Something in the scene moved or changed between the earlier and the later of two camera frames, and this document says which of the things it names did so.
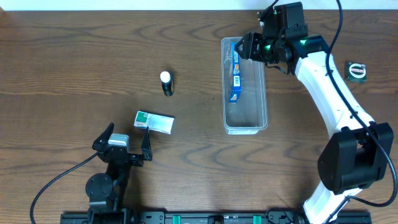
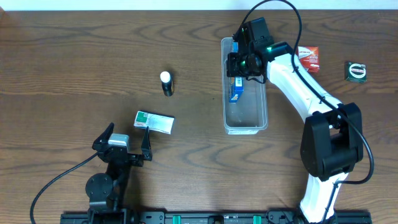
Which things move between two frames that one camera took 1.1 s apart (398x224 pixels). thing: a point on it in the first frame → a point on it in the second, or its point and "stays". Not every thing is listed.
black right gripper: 252,46 → 232,66
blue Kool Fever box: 235,82 stays
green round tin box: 356,71 stays
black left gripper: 145,155 stays
